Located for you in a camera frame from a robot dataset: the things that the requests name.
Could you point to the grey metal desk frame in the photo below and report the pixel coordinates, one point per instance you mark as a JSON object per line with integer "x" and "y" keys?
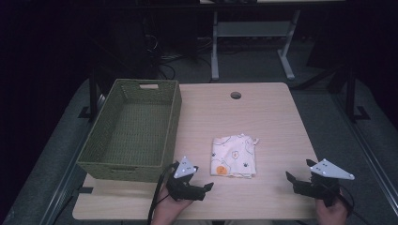
{"x": 250, "y": 29}

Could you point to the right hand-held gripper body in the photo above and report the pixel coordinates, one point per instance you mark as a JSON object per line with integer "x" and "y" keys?
{"x": 322, "y": 186}

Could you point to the white patterned cloth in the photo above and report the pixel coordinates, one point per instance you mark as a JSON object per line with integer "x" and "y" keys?
{"x": 233, "y": 156}

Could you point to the black metal stand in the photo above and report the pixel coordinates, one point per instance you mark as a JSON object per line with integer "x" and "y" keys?
{"x": 93, "y": 93}
{"x": 351, "y": 93}

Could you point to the person's right hand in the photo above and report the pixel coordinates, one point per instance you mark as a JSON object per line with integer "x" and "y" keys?
{"x": 331, "y": 214}

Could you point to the black tape strip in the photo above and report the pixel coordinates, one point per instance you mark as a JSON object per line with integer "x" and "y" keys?
{"x": 85, "y": 190}

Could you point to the person's left hand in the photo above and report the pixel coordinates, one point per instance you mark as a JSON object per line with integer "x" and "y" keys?
{"x": 165, "y": 209}

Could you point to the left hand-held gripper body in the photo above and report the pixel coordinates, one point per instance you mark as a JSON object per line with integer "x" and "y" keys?
{"x": 184, "y": 190}

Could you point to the green woven basket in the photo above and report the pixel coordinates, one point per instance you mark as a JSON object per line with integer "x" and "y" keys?
{"x": 140, "y": 131}

